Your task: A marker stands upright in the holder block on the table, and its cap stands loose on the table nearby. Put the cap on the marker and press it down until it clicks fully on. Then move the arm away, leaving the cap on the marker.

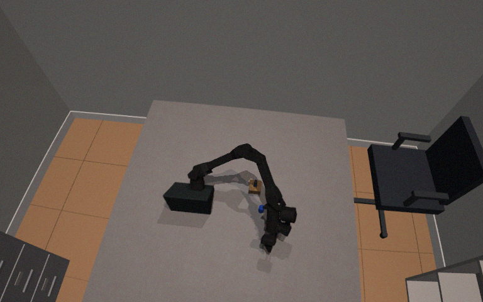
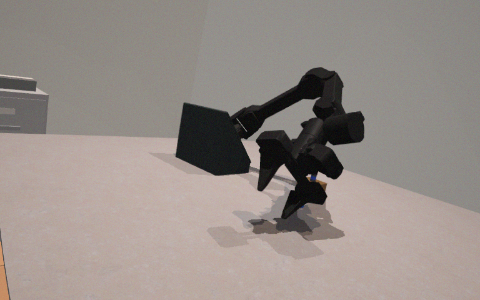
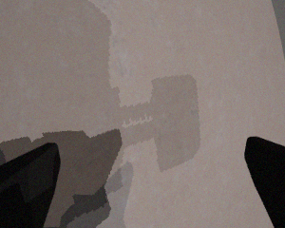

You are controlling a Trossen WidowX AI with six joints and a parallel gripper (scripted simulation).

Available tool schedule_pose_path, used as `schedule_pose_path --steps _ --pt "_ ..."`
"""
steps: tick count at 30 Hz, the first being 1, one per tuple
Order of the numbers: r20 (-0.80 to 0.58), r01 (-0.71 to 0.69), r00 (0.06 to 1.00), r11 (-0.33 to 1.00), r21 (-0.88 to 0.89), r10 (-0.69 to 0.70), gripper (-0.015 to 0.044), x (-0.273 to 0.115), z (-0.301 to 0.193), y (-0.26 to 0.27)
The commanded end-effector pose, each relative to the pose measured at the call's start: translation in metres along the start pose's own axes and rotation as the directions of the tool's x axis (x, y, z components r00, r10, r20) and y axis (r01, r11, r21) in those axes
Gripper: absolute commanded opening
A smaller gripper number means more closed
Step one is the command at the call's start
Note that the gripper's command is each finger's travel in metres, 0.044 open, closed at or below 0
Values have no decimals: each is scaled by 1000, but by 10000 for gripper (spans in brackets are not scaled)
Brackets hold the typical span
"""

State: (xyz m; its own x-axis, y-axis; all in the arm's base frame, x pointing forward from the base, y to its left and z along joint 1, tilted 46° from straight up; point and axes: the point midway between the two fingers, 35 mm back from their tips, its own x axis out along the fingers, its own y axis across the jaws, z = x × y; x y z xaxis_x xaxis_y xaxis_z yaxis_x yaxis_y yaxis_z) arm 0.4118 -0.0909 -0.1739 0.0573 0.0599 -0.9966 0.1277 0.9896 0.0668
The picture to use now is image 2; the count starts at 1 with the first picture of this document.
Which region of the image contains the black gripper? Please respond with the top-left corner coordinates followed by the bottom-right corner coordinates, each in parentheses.
top-left (256, 130), bottom-right (327, 219)

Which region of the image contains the tan wooden block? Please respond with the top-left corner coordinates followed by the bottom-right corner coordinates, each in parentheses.
top-left (307, 177), bottom-right (327, 191)

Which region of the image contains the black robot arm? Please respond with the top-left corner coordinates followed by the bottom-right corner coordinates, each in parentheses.
top-left (230, 67), bottom-right (365, 179)

